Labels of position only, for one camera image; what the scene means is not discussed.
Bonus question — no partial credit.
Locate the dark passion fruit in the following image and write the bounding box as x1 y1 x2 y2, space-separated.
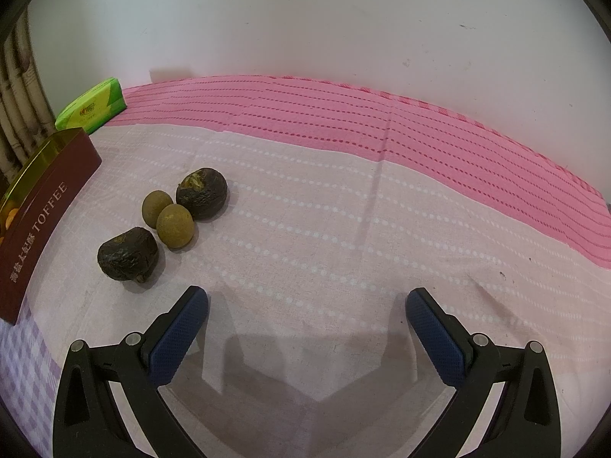
96 226 160 283
176 168 228 220

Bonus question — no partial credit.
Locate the orange mandarin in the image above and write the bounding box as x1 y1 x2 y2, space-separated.
0 207 20 243

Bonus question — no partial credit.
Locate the brown longan right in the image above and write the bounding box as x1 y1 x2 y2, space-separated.
156 204 195 249

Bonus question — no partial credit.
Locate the brown longan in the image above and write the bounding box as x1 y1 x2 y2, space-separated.
141 190 173 229
156 204 195 249

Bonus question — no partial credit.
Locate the gold toffee tin box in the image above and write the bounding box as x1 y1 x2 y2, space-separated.
1 128 102 325

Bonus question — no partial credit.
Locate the brown longan left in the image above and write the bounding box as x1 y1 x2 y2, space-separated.
141 190 173 229

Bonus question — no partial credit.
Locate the pink and purple tablecloth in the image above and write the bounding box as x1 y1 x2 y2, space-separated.
1 77 610 457

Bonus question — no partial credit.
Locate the bamboo rattan furniture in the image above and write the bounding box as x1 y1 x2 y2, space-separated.
0 10 56 185

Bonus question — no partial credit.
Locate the green tissue pack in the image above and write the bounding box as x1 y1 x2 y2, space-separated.
55 77 126 134

